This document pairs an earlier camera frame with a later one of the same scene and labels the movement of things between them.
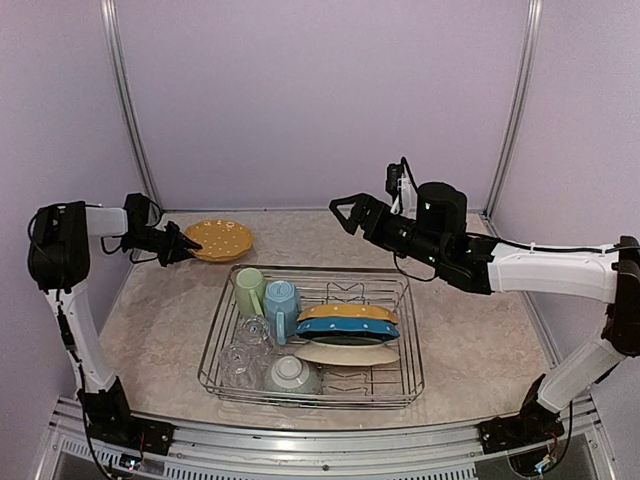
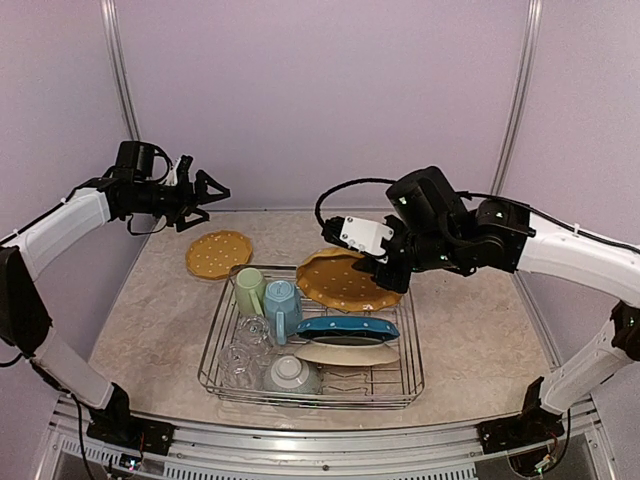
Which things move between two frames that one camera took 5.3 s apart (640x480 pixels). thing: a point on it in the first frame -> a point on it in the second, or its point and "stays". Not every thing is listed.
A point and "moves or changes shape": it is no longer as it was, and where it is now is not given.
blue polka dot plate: [347, 327] stays
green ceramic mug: [251, 292] stays
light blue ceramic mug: [282, 309] stays
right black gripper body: [385, 235] -> [420, 249]
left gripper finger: [167, 257] -> [196, 216]
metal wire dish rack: [295, 336] stays
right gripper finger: [361, 202] -> [370, 265]
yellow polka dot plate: [220, 239] moves or changes shape
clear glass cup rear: [254, 333] stays
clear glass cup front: [241, 366] stays
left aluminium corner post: [111, 13] stays
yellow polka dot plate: [329, 311] -> [329, 278]
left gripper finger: [186, 242] -> [202, 197]
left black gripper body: [157, 240] -> [155, 201]
